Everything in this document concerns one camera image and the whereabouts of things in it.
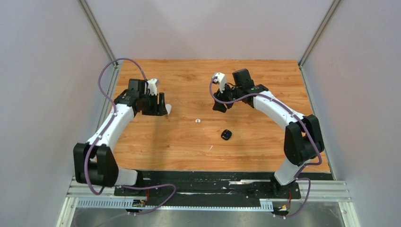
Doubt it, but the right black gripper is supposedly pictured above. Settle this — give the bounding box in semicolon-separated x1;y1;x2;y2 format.
213;81;243;113

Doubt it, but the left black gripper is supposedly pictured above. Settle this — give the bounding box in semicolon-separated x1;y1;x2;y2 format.
139;92;168;116

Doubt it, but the white earbud charging case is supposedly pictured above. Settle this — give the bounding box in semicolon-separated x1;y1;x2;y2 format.
165;104;172;115

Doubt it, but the black earbud charging case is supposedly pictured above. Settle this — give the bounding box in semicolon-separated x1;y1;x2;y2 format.
221;129;232;140

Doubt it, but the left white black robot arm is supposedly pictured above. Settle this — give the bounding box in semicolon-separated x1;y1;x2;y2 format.
73;79;172;195

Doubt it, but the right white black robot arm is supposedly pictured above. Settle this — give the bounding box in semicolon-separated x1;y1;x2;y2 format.
210;69;325;198

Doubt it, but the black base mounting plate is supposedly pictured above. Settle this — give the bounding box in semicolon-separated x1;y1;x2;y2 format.
113;169;334;208

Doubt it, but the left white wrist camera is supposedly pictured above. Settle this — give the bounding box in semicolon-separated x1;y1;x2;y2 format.
146;79;160;96

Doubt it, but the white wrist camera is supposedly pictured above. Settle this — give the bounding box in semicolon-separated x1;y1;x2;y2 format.
212;72;227;93
146;79;160;96

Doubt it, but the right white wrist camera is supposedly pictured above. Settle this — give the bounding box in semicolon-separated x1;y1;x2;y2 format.
212;72;227;93

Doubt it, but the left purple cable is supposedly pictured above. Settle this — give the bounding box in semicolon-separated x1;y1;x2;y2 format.
84;57;177;217

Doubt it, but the purple cable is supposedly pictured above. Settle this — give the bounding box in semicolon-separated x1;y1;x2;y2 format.
84;57;177;217
209;79;323;219

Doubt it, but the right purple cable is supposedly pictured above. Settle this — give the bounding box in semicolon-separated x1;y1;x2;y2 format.
209;79;323;219

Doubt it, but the left aluminium frame post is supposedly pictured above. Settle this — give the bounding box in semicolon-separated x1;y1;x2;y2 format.
78;0;115;60

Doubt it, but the aluminium frame post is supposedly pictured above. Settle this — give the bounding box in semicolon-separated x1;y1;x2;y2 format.
78;0;115;60
298;0;342;69

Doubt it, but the grey slotted cable duct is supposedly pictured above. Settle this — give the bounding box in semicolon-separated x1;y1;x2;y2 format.
76;198;274;212

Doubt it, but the right aluminium frame post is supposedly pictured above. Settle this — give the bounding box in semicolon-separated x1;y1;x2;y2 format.
298;0;342;69

